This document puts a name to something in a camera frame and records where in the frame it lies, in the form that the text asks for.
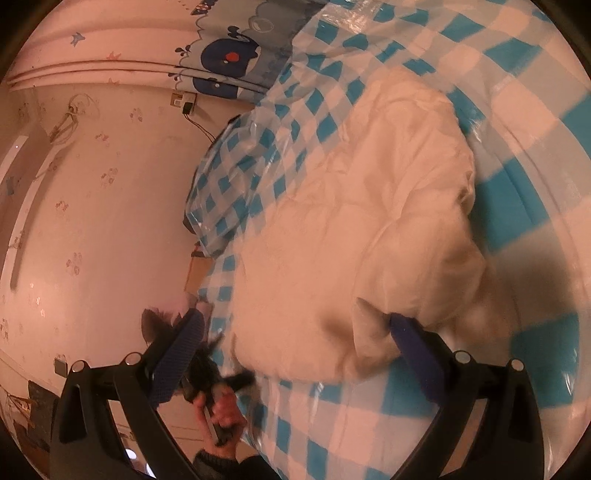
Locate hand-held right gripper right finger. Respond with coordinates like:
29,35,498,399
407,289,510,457
389,313,546,480

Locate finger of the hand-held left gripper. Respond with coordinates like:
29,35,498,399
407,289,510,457
224,370,257,391
202,333,227,365

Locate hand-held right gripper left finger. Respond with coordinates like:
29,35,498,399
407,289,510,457
50,308,206,480

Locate white quilted jacket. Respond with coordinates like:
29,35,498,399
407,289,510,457
228,65,504,384

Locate person's left forearm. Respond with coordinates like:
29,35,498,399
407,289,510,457
194,449,278,480

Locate person's left hand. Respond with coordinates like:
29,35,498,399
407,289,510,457
191,387,247,446

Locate orange striped cloth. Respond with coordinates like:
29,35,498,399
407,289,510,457
185,244,218,294

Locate blue checked plastic sheet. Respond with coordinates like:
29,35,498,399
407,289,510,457
185,0,591,480

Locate whale print curtain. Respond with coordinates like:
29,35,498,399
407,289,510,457
7,0,333,100

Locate thin dark charger cable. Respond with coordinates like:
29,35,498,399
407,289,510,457
185,111,219,145

